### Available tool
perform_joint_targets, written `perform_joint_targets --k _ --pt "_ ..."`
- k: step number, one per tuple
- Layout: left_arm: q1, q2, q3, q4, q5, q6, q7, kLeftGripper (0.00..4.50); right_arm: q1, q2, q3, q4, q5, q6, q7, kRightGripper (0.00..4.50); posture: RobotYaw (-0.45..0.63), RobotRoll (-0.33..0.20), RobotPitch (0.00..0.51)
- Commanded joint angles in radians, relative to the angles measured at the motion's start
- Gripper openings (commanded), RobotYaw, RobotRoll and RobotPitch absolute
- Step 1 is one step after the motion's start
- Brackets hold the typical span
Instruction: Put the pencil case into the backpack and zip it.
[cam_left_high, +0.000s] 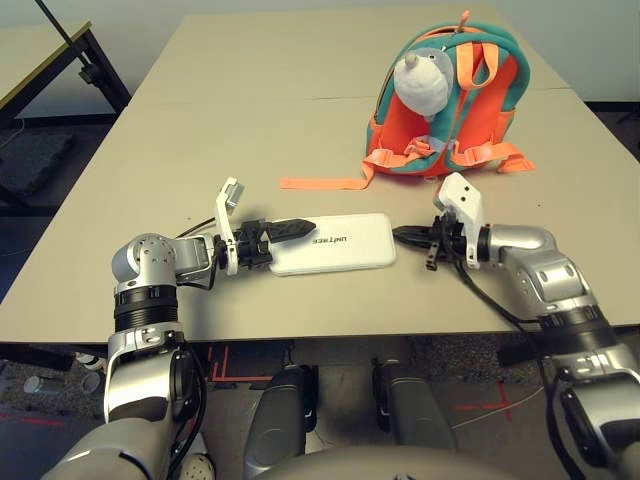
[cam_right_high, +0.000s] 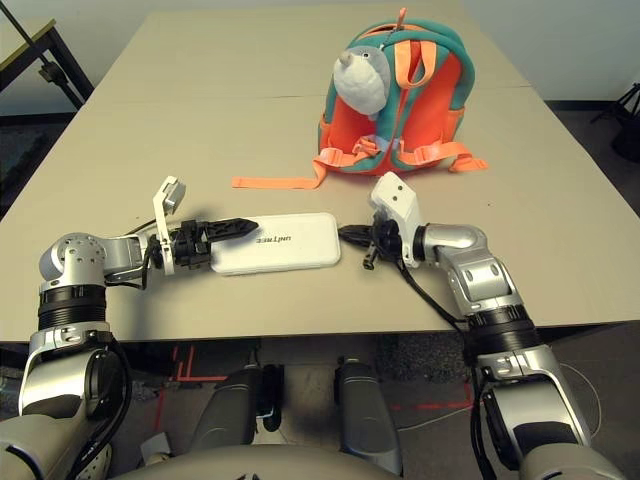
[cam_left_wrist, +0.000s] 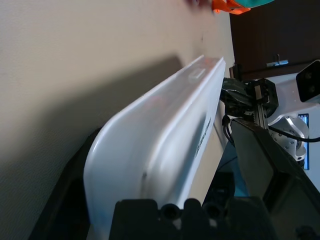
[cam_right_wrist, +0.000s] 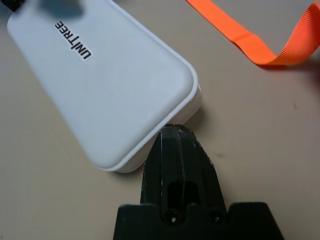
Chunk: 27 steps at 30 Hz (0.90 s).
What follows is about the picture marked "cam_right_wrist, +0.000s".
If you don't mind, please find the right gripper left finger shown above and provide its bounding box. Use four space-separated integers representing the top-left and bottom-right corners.
141 124 182 218

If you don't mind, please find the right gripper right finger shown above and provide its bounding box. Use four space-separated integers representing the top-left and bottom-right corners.
176 124 228 216

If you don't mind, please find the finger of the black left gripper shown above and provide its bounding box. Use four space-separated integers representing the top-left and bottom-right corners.
41 0 85 16

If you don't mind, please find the teal and orange backpack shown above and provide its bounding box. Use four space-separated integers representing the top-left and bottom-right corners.
186 0 320 71

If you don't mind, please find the white Unitree pencil case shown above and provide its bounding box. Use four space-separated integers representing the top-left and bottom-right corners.
6 0 203 173

